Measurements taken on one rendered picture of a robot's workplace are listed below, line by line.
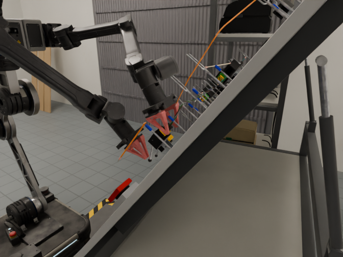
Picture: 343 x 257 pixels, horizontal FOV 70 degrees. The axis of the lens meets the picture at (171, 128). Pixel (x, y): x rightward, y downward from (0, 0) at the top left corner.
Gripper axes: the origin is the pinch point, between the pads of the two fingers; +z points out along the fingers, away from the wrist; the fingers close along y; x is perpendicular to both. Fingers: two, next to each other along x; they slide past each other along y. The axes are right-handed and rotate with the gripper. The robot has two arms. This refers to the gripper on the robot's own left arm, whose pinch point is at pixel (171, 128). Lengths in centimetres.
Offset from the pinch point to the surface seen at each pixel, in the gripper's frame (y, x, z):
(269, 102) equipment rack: 95, 2, 26
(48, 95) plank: 200, 425, -95
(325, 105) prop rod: -9.3, -42.3, 2.4
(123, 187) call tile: -26.5, -2.5, 3.4
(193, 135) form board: -27.1, -27.2, -4.1
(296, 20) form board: -24, -45, -13
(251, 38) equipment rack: 94, -3, -14
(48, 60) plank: 220, 398, -151
